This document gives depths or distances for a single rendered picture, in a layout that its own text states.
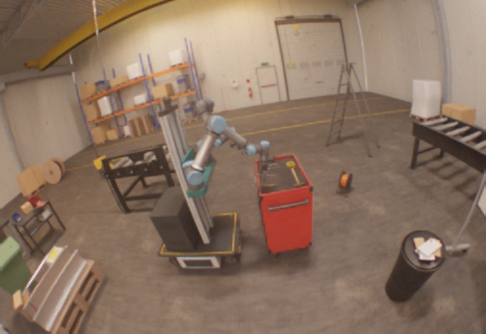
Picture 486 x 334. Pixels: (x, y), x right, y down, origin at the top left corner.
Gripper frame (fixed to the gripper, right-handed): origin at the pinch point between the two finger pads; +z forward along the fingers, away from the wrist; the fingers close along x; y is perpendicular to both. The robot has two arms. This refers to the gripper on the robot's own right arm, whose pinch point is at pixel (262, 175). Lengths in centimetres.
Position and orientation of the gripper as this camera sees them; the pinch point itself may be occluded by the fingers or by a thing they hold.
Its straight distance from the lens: 179.0
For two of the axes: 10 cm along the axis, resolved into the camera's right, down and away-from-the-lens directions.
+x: 0.6, 3.6, -9.3
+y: -10.0, -0.1, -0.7
